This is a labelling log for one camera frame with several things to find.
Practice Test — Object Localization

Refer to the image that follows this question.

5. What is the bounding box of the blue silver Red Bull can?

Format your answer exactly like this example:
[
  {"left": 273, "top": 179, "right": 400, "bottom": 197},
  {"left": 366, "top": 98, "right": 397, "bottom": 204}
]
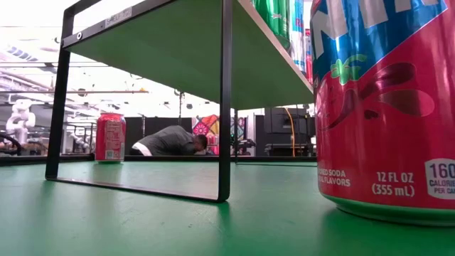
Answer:
[{"left": 289, "top": 0, "right": 307, "bottom": 74}]

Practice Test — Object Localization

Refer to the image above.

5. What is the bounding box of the green Sprite soda can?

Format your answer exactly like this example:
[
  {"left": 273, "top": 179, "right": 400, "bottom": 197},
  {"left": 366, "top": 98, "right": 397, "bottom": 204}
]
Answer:
[{"left": 251, "top": 0, "right": 293, "bottom": 50}]

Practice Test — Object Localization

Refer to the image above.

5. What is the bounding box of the colourful patterned banner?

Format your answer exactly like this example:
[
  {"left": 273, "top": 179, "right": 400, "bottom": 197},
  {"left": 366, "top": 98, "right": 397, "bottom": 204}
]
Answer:
[{"left": 191, "top": 114, "right": 247, "bottom": 156}]

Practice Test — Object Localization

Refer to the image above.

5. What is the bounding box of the black equipment cabinet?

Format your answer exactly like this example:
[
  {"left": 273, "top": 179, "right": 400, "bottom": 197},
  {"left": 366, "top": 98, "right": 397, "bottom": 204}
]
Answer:
[{"left": 255, "top": 106, "right": 317, "bottom": 158}]

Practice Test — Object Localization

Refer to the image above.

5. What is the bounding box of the person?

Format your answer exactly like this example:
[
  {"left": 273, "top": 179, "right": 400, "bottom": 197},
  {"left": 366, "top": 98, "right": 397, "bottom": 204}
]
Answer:
[{"left": 129, "top": 124, "right": 210, "bottom": 156}]

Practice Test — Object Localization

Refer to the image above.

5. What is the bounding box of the wooden board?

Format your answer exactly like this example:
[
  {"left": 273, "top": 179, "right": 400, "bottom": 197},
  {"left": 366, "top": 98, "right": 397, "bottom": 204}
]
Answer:
[{"left": 45, "top": 0, "right": 319, "bottom": 203}]

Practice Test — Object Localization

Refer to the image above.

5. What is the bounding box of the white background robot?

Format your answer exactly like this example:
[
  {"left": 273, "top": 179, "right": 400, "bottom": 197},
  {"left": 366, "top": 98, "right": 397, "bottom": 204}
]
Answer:
[{"left": 5, "top": 98, "right": 37, "bottom": 145}]

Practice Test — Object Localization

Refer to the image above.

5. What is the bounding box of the orange hanging cable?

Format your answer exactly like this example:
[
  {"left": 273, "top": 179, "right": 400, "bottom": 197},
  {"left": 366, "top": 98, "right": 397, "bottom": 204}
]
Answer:
[{"left": 283, "top": 107, "right": 296, "bottom": 158}]

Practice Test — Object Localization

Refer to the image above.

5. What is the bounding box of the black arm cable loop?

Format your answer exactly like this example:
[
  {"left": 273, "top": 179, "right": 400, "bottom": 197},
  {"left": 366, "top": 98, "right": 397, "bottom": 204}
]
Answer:
[{"left": 0, "top": 133, "right": 21, "bottom": 156}]

